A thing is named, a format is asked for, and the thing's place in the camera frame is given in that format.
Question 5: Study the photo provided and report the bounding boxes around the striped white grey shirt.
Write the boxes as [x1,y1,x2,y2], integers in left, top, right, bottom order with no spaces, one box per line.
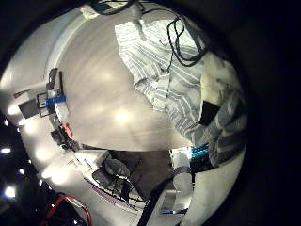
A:
[114,17,248,168]

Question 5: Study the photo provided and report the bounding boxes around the small white box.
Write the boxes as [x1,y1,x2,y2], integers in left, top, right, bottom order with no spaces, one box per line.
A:
[78,5,101,21]

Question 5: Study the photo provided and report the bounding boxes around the small red item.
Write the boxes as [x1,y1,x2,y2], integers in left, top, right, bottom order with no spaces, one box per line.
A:
[61,122,73,138]

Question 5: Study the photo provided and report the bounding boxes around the black equipment pile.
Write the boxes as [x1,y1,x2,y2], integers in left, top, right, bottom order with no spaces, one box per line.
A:
[50,126,81,153]

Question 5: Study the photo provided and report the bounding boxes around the white desk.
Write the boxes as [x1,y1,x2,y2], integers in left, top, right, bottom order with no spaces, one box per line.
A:
[73,149,111,172]

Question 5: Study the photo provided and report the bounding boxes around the dark monitor screen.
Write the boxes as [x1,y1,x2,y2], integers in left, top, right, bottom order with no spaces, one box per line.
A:
[18,98,40,120]

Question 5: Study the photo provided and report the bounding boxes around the black office chair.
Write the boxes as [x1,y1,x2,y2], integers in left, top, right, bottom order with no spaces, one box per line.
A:
[92,157,133,191]

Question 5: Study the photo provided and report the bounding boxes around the black cable loop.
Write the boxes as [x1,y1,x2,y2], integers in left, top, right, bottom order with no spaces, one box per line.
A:
[165,16,210,106]

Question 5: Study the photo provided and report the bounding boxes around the black frame stand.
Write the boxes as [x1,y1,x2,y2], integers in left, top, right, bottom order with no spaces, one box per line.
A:
[36,67,64,118]

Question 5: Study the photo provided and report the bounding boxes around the black hose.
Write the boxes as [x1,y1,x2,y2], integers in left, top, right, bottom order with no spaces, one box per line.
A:
[135,177,175,226]

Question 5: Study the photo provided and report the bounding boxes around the red cable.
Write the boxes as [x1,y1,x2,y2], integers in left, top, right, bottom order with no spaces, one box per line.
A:
[39,194,92,226]

